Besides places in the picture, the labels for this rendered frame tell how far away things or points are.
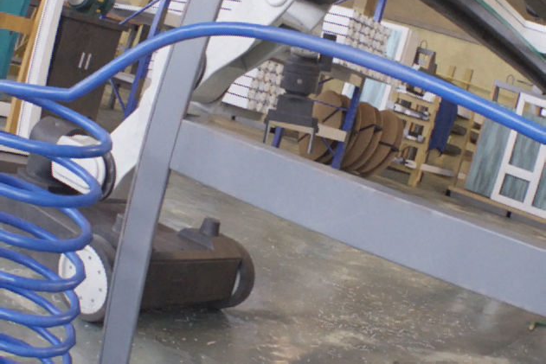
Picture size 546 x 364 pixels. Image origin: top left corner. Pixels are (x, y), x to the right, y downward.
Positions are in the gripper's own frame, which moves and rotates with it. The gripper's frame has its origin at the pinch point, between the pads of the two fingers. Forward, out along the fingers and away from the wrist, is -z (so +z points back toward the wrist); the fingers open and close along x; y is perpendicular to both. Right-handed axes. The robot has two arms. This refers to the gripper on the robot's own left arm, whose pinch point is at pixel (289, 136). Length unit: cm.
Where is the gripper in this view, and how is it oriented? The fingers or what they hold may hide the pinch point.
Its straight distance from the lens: 190.1
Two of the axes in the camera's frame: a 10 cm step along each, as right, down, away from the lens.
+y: 0.1, -1.3, 9.9
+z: 1.8, -9.8, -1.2
